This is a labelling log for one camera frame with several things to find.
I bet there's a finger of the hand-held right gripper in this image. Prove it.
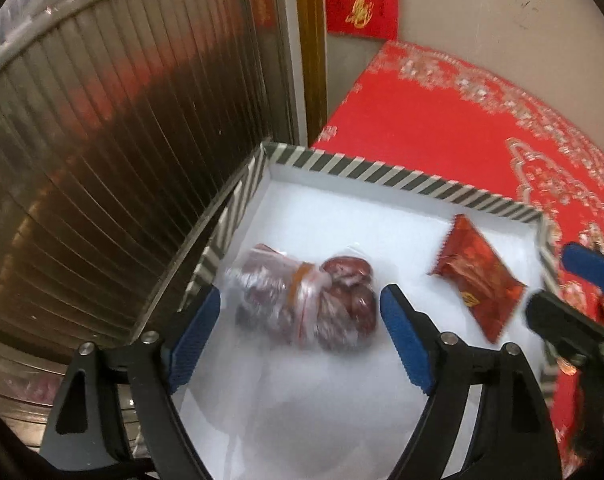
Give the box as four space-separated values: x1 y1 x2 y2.
560 241 604 297
526 290 604 367

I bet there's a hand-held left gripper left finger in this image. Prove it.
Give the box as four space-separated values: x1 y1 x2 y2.
39 285 223 480

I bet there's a wooden door frame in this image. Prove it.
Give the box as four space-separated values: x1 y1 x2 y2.
292 0 329 147

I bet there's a clear bag of red dates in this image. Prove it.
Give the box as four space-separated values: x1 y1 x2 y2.
225 243 380 356

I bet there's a striped cardboard box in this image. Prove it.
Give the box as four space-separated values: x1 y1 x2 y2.
179 141 562 480

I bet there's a red floral tablecloth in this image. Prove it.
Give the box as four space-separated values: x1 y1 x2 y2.
309 40 604 480

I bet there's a red snack packet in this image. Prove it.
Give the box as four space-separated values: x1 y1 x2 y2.
428 214 527 345

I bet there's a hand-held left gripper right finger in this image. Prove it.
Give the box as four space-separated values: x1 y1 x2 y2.
379 284 565 480

